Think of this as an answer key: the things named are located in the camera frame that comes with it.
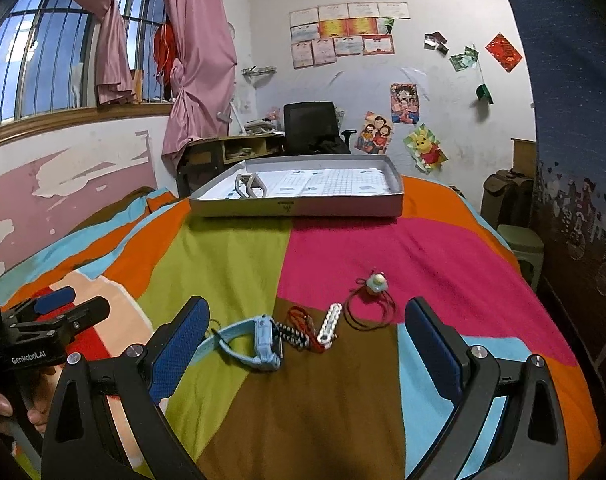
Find cartoon family poster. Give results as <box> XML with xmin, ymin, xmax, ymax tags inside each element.
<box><xmin>355</xmin><ymin>111</ymin><xmax>395</xmax><ymax>156</ymax></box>

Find red hanging ornament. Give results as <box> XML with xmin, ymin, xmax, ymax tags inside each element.
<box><xmin>153</xmin><ymin>22</ymin><xmax>179</xmax><ymax>96</ymax></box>

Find colourful patchwork blanket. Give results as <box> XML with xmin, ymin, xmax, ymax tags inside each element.
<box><xmin>0</xmin><ymin>175</ymin><xmax>601</xmax><ymax>480</ymax></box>

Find green plastic stool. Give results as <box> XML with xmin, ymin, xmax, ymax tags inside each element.
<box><xmin>497</xmin><ymin>224</ymin><xmax>545</xmax><ymax>291</ymax></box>

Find dark olive suitcase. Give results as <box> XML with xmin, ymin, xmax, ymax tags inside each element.
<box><xmin>482</xmin><ymin>170</ymin><xmax>535</xmax><ymax>233</ymax></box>

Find barred window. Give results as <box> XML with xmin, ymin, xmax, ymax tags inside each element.
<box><xmin>0</xmin><ymin>0</ymin><xmax>184</xmax><ymax>133</ymax></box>

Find group of wall certificates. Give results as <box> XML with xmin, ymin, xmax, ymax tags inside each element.
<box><xmin>289</xmin><ymin>1</ymin><xmax>411</xmax><ymax>70</ymax></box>

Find grey cardboard box tray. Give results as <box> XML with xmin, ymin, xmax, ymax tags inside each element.
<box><xmin>189</xmin><ymin>154</ymin><xmax>405</xmax><ymax>219</ymax></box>

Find red string bracelet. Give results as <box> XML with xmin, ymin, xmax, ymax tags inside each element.
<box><xmin>285</xmin><ymin>306</ymin><xmax>329</xmax><ymax>353</ymax></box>

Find stack of papers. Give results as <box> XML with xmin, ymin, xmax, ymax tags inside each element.
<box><xmin>243</xmin><ymin>117</ymin><xmax>286</xmax><ymax>136</ymax></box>

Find light blue smartwatch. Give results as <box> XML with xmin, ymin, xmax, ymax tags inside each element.
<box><xmin>193</xmin><ymin>314</ymin><xmax>286</xmax><ymax>372</ymax></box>

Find pink knotted curtain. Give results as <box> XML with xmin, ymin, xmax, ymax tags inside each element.
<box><xmin>60</xmin><ymin>0</ymin><xmax>136</xmax><ymax>106</ymax></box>
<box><xmin>155</xmin><ymin>0</ymin><xmax>239</xmax><ymax>171</ymax></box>

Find wooden desk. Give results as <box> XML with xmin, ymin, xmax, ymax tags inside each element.
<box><xmin>175</xmin><ymin>130</ymin><xmax>289</xmax><ymax>198</ymax></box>

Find blue printed cloth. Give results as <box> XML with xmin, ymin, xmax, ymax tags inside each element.
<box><xmin>500</xmin><ymin>0</ymin><xmax>606</xmax><ymax>311</ymax></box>

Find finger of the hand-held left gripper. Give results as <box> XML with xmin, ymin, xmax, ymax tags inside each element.
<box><xmin>10</xmin><ymin>296</ymin><xmax>110</xmax><ymax>347</ymax></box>
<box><xmin>2</xmin><ymin>286</ymin><xmax>77</xmax><ymax>320</ymax></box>

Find person's left hand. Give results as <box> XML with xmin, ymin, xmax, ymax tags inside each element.
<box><xmin>0</xmin><ymin>366</ymin><xmax>60</xmax><ymax>436</ymax></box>

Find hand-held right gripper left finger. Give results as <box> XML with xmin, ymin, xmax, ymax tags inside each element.
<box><xmin>40</xmin><ymin>296</ymin><xmax>211</xmax><ymax>480</ymax></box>

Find white chain bracelet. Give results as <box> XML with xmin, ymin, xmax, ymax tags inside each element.
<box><xmin>315</xmin><ymin>302</ymin><xmax>344</xmax><ymax>350</ymax></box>

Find white desk lamp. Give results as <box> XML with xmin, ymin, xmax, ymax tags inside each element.
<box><xmin>218</xmin><ymin>100</ymin><xmax>246</xmax><ymax>136</ymax></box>

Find black garment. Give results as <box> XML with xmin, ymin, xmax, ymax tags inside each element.
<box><xmin>315</xmin><ymin>137</ymin><xmax>351</xmax><ymax>155</ymax></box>

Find wooden window sill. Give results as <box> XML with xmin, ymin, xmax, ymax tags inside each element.
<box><xmin>0</xmin><ymin>102</ymin><xmax>176</xmax><ymax>151</ymax></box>

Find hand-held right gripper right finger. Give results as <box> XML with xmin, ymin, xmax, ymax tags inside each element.
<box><xmin>404</xmin><ymin>296</ymin><xmax>568</xmax><ymax>480</ymax></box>

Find green wall photos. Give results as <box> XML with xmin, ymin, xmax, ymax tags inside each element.
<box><xmin>450</xmin><ymin>46</ymin><xmax>481</xmax><ymax>72</ymax></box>

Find black office chair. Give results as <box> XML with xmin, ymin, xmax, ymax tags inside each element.
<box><xmin>282</xmin><ymin>101</ymin><xmax>358</xmax><ymax>157</ymax></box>

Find yellow bear poster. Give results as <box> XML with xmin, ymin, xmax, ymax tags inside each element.
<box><xmin>403</xmin><ymin>123</ymin><xmax>449</xmax><ymax>175</ymax></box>

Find wooden cabinet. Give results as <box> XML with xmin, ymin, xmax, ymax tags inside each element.
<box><xmin>511</xmin><ymin>138</ymin><xmax>538</xmax><ymax>181</ymax></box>

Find anime character poster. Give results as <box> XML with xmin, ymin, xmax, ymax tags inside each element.
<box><xmin>389</xmin><ymin>82</ymin><xmax>420</xmax><ymax>126</ymax></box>

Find red paper square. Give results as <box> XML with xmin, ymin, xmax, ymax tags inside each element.
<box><xmin>484</xmin><ymin>33</ymin><xmax>524</xmax><ymax>75</ymax></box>

